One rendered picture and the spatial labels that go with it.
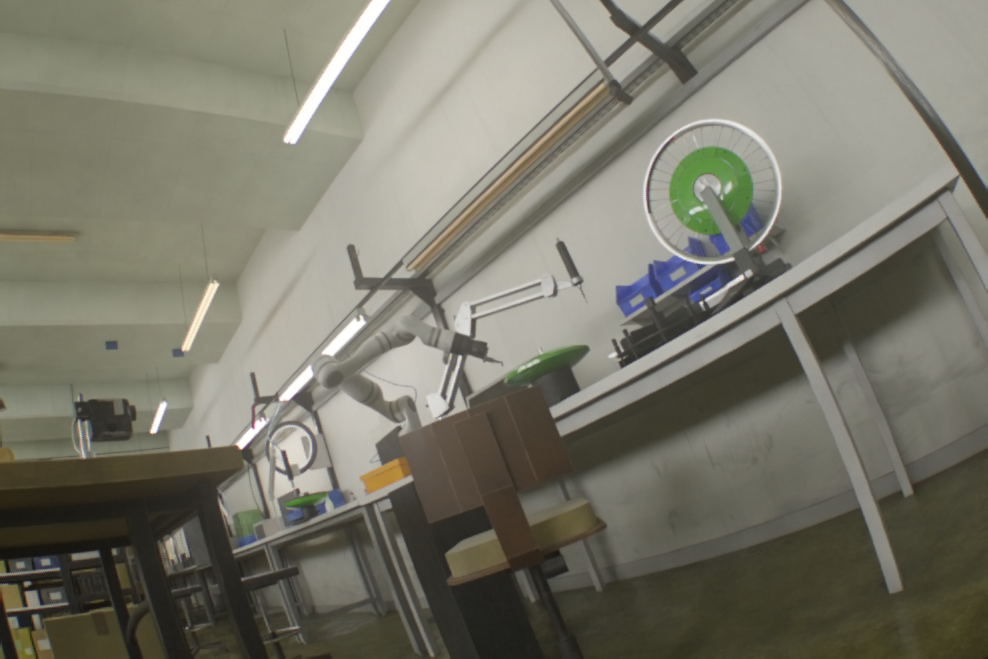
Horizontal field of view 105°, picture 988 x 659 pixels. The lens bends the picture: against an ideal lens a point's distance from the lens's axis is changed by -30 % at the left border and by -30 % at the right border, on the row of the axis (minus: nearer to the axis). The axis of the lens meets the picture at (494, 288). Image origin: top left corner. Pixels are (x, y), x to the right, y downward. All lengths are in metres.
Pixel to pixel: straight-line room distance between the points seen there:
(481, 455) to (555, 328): 1.91
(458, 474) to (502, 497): 0.10
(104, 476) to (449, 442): 0.71
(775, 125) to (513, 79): 1.66
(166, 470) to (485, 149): 2.78
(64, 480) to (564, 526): 1.02
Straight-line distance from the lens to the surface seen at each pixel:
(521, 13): 3.56
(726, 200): 1.87
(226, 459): 1.21
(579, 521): 1.21
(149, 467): 1.16
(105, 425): 1.74
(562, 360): 1.74
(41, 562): 6.39
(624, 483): 2.86
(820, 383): 1.46
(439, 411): 2.25
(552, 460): 1.13
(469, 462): 1.11
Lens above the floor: 0.71
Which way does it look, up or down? 20 degrees up
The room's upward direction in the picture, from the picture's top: 22 degrees counter-clockwise
